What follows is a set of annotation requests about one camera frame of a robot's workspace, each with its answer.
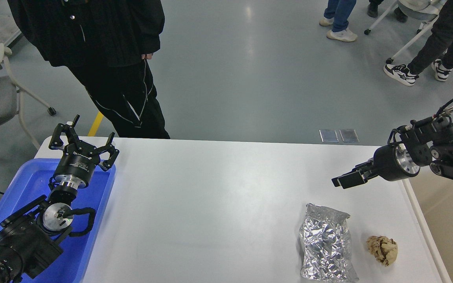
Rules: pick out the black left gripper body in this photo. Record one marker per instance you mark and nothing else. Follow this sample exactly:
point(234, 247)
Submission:
point(77, 165)

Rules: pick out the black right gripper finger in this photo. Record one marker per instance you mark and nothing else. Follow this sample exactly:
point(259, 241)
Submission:
point(354, 178)
point(367, 166)

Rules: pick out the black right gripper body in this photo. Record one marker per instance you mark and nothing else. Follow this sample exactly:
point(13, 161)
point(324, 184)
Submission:
point(392, 163)

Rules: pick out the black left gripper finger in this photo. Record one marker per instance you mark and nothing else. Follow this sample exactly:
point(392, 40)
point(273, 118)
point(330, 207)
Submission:
point(56, 143)
point(109, 148)

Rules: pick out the silver foil bag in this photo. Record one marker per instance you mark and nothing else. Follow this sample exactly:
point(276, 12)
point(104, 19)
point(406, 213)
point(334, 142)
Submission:
point(326, 244)

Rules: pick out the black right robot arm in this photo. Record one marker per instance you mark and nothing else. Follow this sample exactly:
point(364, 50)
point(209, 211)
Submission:
point(427, 142)

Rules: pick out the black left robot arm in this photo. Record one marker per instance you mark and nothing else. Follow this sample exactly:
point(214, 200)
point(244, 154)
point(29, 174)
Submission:
point(30, 237)

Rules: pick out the right metal floor plate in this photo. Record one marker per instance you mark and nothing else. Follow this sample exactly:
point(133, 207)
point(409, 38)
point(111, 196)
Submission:
point(349, 136)

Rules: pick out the metal floor plate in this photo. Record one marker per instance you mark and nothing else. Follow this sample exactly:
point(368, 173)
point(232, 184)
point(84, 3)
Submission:
point(328, 136)
point(349, 136)

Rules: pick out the left metal floor plate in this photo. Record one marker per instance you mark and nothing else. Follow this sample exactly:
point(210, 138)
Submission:
point(328, 136)

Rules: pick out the beige plastic bin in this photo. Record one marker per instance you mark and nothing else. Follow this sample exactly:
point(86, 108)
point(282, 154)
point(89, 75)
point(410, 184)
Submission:
point(434, 194)

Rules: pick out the crumpled brown paper ball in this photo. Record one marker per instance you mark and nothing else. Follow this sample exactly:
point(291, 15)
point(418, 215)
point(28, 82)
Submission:
point(384, 249)

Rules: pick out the person in black clothes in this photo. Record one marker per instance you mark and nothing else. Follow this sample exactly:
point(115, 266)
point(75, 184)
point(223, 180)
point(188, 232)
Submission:
point(107, 45)

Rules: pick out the white rolling chair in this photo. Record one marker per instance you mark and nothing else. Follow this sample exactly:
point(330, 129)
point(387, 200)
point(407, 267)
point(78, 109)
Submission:
point(424, 11)

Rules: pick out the person in black trousers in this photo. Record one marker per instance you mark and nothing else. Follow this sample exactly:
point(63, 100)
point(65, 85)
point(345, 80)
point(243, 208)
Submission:
point(437, 52)

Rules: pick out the person in blue jeans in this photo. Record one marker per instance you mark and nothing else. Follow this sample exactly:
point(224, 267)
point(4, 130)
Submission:
point(336, 16)

